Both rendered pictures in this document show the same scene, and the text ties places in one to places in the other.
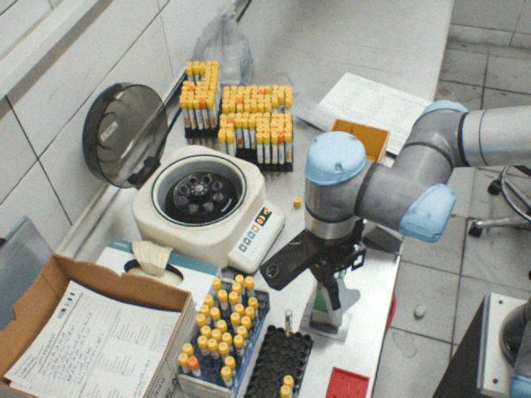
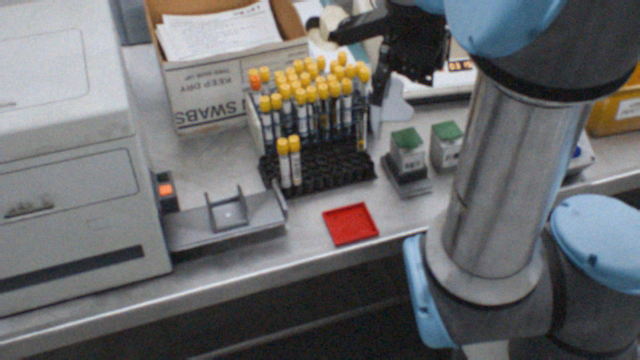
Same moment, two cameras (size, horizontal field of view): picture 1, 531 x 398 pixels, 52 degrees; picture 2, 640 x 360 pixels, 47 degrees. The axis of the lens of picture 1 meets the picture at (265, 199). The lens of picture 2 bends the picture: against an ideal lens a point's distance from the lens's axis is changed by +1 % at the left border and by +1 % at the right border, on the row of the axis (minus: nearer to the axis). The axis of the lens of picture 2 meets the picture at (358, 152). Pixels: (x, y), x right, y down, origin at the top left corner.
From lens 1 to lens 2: 0.72 m
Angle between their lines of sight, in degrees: 35
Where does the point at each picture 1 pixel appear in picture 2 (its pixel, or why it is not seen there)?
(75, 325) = (235, 24)
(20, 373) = (172, 22)
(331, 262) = (393, 45)
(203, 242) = not seen: hidden behind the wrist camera
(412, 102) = not seen: outside the picture
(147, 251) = (333, 13)
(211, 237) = not seen: hidden behind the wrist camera
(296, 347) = (352, 161)
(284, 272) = (350, 25)
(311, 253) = (378, 18)
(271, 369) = (315, 156)
